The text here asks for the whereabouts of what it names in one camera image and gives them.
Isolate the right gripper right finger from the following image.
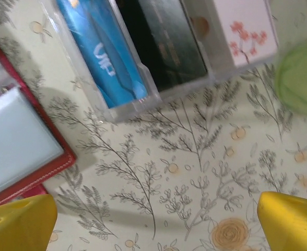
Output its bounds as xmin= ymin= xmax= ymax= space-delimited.
xmin=257 ymin=191 xmax=307 ymax=251

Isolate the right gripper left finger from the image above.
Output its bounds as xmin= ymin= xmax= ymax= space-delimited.
xmin=0 ymin=193 xmax=58 ymax=251

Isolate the red leather card holder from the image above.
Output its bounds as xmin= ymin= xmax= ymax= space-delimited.
xmin=0 ymin=28 xmax=78 ymax=210

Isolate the blue VIP card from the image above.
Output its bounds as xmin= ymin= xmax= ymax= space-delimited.
xmin=56 ymin=0 xmax=148 ymax=109

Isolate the white floral card stack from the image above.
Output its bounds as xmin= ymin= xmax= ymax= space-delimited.
xmin=212 ymin=0 xmax=279 ymax=68

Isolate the green frosted cup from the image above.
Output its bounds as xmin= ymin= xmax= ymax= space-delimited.
xmin=274 ymin=35 xmax=307 ymax=120

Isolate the clear box with blue item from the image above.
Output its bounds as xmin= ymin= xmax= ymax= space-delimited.
xmin=37 ymin=0 xmax=281 ymax=123

